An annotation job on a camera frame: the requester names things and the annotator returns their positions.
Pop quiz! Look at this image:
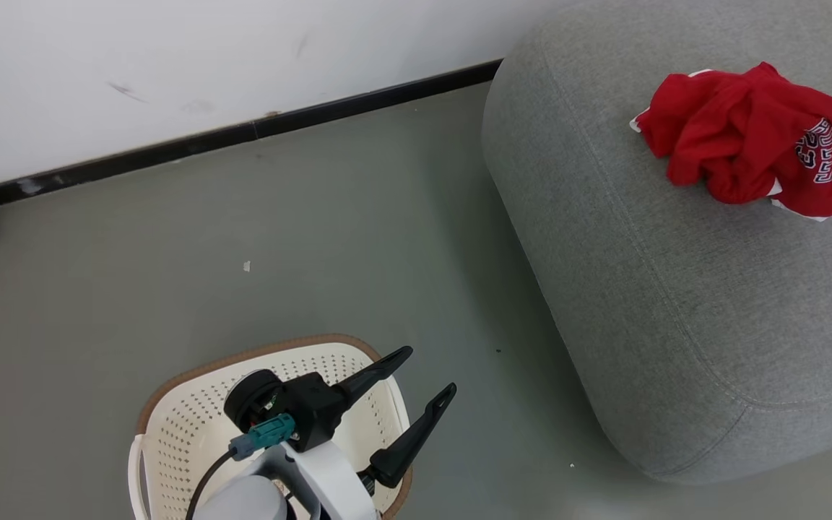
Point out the plain red garment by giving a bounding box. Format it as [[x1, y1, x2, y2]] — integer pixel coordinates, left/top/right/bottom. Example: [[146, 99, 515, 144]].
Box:
[[629, 61, 792, 205]]

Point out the black cable teal connector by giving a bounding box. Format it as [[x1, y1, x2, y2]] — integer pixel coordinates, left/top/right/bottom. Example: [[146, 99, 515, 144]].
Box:
[[185, 413, 296, 520]]

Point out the cream perforated laundry basket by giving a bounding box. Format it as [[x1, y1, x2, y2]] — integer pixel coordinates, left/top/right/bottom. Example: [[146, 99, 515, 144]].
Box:
[[127, 334, 414, 520]]

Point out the black baseboard strip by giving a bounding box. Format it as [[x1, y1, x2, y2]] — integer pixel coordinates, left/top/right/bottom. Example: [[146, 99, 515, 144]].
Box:
[[0, 59, 503, 210]]

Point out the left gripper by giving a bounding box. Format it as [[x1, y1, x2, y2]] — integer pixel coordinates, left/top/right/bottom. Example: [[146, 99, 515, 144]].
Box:
[[223, 346, 458, 520]]

